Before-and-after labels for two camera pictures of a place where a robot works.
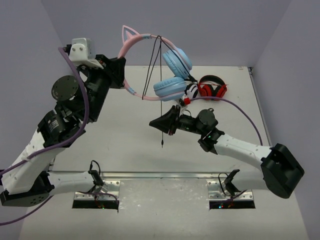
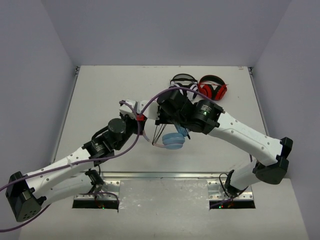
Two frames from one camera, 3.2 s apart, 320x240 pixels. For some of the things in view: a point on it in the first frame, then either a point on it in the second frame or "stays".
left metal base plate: x=110 y=190 stays
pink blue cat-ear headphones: x=178 y=60 to x=171 y=141
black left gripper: x=110 y=71 to x=139 y=124
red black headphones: x=212 y=86 stays
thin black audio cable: x=158 y=43 to x=153 y=142
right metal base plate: x=217 y=190 stays
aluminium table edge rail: x=151 y=175 stays
